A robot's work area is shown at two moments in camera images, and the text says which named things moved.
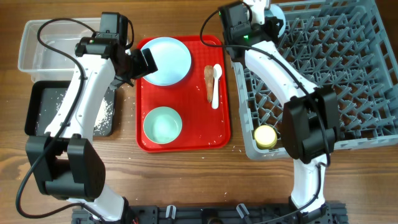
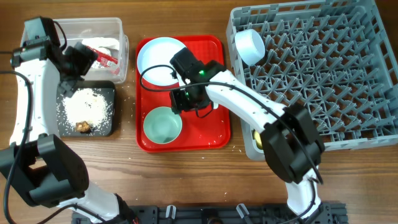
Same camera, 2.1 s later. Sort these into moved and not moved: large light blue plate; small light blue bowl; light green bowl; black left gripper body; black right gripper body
Moved: black left gripper body; small light blue bowl; black right gripper body
Not moved: large light blue plate; light green bowl
